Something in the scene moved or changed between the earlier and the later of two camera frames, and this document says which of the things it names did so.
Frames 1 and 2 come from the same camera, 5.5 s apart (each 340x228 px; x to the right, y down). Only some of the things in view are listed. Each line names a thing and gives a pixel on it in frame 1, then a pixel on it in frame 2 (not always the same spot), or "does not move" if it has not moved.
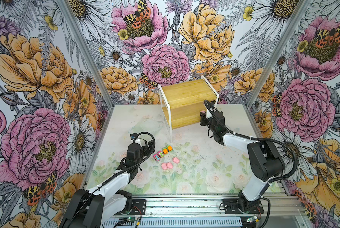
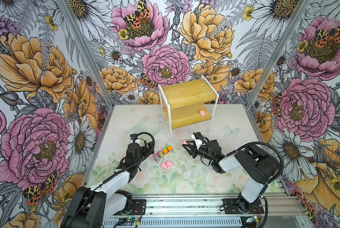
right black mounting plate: (231, 206) does not move
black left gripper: (145, 148) does not move
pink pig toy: (169, 165) does not move
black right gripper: (203, 118) to (193, 149)
